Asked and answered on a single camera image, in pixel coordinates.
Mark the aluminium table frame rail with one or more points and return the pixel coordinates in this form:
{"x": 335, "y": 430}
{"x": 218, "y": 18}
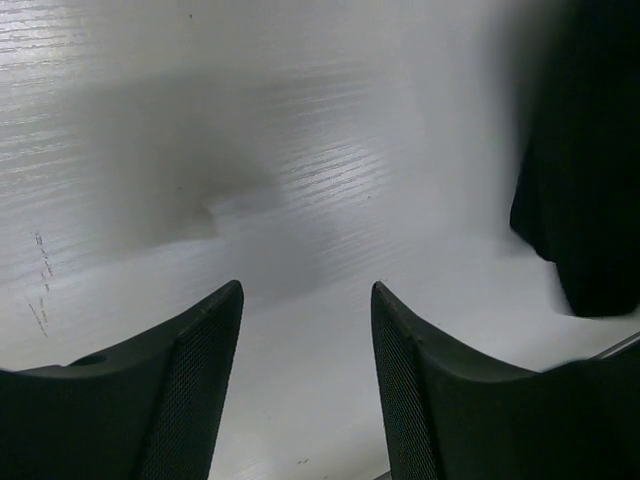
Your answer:
{"x": 620, "y": 346}

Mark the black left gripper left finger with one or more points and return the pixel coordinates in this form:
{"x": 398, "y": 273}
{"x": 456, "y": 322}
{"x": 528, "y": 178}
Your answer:
{"x": 149, "y": 407}

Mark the black skirt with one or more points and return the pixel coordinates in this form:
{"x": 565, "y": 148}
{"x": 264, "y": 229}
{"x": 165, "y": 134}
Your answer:
{"x": 576, "y": 199}

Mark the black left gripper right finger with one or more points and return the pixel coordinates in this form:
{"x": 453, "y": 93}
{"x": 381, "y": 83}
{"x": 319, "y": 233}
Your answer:
{"x": 453, "y": 412}

